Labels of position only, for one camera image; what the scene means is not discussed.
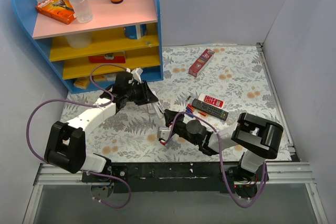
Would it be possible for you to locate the red box on shelf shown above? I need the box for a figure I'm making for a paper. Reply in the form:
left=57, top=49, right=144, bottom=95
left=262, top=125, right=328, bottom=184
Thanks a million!
left=88, top=51, right=126, bottom=63

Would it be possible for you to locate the white cup on shelf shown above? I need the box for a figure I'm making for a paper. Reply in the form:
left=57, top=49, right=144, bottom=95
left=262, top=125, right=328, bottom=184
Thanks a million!
left=65, top=32, right=92, bottom=49

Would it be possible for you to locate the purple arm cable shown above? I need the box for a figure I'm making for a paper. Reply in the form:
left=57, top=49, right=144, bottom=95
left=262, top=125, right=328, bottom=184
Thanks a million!
left=162, top=111, right=269, bottom=208
left=25, top=63, right=132, bottom=209

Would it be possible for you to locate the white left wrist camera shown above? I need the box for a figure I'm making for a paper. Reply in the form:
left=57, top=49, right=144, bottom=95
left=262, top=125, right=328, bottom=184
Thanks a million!
left=126, top=68, right=143, bottom=83

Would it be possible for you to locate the black remote control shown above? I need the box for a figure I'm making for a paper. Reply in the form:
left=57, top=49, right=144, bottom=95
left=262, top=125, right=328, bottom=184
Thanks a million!
left=192, top=99, right=228, bottom=121

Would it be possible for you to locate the orange red battery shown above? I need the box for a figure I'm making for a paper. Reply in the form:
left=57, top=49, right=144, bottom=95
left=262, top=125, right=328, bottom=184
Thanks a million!
left=198, top=111, right=206, bottom=117

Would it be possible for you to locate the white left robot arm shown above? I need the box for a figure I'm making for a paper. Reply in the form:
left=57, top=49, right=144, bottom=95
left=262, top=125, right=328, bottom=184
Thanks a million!
left=44, top=71, right=164, bottom=182

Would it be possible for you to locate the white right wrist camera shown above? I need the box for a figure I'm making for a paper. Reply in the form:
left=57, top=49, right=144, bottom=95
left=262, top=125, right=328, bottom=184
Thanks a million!
left=157, top=127, right=170, bottom=146

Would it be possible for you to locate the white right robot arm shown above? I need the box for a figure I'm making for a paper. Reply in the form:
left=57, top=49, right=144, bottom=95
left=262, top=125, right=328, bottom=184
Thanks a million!
left=157, top=110, right=284, bottom=181

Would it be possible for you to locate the red toothpaste box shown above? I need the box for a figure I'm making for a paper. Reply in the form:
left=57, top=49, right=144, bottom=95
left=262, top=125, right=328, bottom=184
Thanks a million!
left=188, top=49, right=215, bottom=77

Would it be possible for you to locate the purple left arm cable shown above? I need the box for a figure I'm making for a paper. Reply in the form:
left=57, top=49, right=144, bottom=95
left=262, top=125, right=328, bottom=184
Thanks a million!
left=25, top=63, right=132, bottom=209

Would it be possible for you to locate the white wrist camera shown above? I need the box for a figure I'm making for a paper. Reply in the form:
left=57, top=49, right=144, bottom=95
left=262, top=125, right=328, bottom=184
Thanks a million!
left=126, top=68, right=143, bottom=83
left=157, top=127, right=170, bottom=146

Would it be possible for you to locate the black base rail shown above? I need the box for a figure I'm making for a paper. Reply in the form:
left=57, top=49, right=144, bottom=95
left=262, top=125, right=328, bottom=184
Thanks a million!
left=81, top=162, right=262, bottom=193

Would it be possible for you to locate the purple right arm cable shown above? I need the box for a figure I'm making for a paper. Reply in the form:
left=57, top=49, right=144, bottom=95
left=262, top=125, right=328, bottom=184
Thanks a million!
left=162, top=111, right=269, bottom=208

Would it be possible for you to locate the blue white can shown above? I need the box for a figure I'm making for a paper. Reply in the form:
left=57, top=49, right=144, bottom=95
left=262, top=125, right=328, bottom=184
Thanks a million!
left=123, top=24, right=147, bottom=40

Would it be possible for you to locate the floral table mat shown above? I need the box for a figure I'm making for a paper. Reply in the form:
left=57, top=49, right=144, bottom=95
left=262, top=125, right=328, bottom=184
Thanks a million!
left=54, top=45, right=292, bottom=163

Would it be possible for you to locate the orange razor box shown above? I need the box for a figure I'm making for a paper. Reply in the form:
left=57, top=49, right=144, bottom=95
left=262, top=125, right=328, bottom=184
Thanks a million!
left=36, top=0, right=76, bottom=25

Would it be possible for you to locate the blue shelf unit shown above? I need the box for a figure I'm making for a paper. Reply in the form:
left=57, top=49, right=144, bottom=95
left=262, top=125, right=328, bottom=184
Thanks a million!
left=11, top=0, right=163, bottom=93

